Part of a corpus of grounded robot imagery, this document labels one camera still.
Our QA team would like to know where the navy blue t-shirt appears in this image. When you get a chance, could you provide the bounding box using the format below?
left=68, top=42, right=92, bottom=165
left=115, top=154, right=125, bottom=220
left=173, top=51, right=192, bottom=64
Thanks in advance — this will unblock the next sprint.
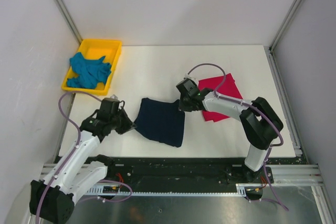
left=134, top=98, right=185, bottom=148

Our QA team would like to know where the magenta t-shirt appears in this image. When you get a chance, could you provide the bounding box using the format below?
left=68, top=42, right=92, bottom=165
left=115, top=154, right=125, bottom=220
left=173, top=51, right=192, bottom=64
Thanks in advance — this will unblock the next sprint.
left=198, top=73, right=243, bottom=122

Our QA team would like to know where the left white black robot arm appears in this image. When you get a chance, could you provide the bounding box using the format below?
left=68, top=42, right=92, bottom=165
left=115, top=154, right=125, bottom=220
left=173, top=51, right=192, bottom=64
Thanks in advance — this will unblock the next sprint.
left=29, top=96, right=135, bottom=223

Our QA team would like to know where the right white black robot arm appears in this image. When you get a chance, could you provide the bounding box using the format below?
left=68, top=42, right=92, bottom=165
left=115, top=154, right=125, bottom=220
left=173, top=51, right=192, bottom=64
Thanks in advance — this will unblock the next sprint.
left=176, top=78, right=284, bottom=183

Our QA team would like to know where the teal crumpled t-shirt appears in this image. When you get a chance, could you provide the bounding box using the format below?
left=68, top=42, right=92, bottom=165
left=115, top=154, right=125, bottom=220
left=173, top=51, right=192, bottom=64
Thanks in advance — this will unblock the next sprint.
left=66, top=52, right=112, bottom=89

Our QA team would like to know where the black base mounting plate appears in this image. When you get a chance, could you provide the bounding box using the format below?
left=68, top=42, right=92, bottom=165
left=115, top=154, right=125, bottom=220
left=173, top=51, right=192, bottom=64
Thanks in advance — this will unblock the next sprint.
left=85, top=155, right=273, bottom=183

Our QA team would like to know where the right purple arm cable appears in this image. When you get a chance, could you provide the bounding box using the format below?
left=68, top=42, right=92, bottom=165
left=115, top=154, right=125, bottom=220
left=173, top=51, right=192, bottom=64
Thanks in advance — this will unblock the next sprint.
left=183, top=63, right=289, bottom=211

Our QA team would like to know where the right aluminium frame post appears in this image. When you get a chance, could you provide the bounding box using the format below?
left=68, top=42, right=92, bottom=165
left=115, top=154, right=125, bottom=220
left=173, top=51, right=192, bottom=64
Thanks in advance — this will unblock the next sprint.
left=268, top=0, right=320, bottom=51

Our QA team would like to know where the aluminium frame post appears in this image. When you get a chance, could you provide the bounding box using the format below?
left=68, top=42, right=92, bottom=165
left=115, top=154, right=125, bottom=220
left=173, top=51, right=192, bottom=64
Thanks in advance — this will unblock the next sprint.
left=54, top=0, right=83, bottom=45
left=268, top=0, right=320, bottom=51

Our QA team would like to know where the slotted grey cable duct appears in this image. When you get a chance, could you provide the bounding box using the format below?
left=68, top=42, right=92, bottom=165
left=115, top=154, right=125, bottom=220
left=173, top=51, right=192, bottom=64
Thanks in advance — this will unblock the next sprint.
left=85, top=184, right=263, bottom=197

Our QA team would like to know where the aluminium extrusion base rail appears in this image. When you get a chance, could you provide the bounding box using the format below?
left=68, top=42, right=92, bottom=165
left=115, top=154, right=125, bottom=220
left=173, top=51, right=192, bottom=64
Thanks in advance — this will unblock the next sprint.
left=269, top=165, right=323, bottom=186

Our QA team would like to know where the left aluminium frame post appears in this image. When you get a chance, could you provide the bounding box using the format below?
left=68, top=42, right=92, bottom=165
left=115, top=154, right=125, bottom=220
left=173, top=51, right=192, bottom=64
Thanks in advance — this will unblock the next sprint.
left=54, top=0, right=83, bottom=45

